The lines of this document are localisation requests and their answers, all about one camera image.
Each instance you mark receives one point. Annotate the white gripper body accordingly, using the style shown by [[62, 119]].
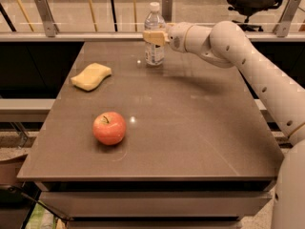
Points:
[[175, 36]]

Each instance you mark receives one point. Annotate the clear plastic water bottle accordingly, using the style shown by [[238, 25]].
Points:
[[154, 54]]

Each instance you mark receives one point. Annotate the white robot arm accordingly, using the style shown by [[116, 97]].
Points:
[[225, 45]]

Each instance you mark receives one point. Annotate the yellow sponge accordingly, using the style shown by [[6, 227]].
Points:
[[90, 78]]

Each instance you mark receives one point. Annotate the red apple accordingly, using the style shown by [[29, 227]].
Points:
[[109, 128]]

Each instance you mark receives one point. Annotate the grey table drawer front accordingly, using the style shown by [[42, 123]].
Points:
[[156, 204]]

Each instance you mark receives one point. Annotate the green white cloth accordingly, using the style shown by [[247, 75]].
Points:
[[41, 218]]

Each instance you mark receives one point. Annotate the metal railing bracket middle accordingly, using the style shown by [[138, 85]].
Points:
[[167, 10]]

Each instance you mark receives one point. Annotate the metal railing bracket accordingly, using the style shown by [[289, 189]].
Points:
[[281, 29], [167, 10], [49, 25]]

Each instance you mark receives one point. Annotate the metal railing bracket right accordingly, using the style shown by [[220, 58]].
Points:
[[281, 29]]

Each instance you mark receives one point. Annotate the metal railing bracket left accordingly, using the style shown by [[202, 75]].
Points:
[[49, 25]]

